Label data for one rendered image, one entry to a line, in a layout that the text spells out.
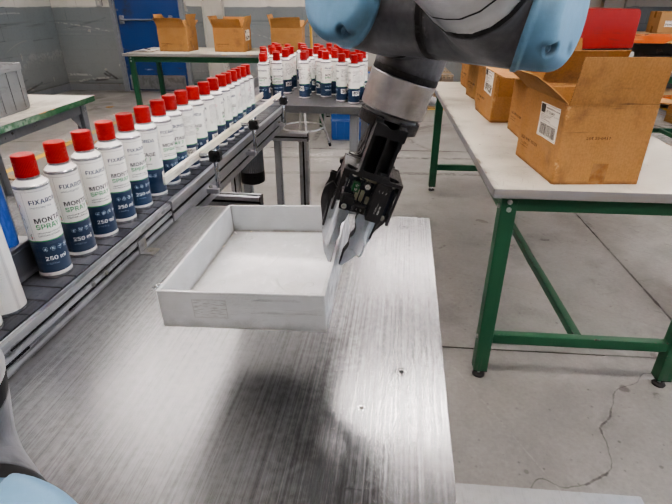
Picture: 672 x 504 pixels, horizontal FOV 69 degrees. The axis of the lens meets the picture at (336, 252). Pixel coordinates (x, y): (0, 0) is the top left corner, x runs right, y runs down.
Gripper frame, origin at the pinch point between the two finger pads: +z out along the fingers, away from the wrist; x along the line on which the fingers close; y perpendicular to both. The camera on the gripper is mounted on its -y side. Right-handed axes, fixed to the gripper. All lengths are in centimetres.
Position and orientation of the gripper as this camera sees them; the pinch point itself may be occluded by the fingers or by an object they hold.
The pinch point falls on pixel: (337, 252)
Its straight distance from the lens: 67.1
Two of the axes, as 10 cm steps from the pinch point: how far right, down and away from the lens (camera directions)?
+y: -0.3, 4.6, -8.9
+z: -3.1, 8.4, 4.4
